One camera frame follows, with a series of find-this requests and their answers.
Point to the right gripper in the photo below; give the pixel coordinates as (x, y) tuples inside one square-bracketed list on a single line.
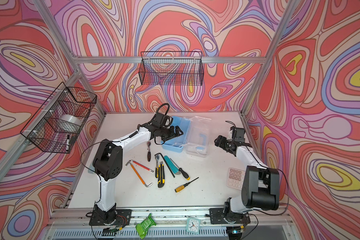
[(221, 139)]

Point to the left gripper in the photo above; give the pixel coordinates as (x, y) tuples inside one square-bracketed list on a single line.
[(173, 134)]

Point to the light blue plastic tool box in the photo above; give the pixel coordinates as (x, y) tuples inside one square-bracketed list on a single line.
[(195, 140)]

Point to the screwdriver black orange handle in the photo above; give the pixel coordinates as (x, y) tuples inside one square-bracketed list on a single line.
[(185, 175)]

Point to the small yellow handle screwdriver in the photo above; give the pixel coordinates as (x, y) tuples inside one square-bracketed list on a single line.
[(180, 188)]

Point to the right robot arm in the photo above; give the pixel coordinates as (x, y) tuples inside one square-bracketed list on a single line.
[(261, 184)]

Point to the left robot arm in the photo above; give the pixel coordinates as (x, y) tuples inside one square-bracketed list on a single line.
[(108, 161)]

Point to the black hex key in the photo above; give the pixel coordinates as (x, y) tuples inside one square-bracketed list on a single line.
[(160, 155)]

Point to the pink calculator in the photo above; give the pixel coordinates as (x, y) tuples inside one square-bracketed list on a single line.
[(235, 178)]

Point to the red hex key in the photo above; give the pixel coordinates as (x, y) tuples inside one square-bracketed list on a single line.
[(142, 166)]

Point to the teal utility knife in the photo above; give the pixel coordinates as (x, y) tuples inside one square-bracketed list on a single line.
[(172, 166)]

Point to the large yellow black utility knife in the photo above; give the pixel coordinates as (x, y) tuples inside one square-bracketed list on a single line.
[(161, 176)]

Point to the orange hex key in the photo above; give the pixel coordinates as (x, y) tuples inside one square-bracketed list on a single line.
[(138, 175)]

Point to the grey blue stapler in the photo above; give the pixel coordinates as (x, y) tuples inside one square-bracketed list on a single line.
[(91, 169)]

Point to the grey tape roll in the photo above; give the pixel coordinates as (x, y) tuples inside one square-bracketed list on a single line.
[(71, 119)]

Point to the black marker in basket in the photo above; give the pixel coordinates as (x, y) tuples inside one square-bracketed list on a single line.
[(68, 143)]

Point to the small teal alarm clock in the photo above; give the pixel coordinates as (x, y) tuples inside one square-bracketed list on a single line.
[(193, 226)]

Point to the ratchet wrench dark handle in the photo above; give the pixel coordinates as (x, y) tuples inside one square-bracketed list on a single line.
[(149, 155)]

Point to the black wire basket back wall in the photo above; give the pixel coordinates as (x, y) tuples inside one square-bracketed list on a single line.
[(171, 68)]

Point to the black wire basket wall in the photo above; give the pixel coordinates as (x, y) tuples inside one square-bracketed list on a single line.
[(171, 68), (49, 133)]

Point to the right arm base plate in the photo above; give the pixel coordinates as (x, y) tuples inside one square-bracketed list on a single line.
[(219, 216)]

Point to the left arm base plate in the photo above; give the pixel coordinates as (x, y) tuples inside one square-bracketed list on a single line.
[(116, 218)]

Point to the black wire basket left wall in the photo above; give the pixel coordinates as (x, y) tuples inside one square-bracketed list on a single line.
[(49, 133)]

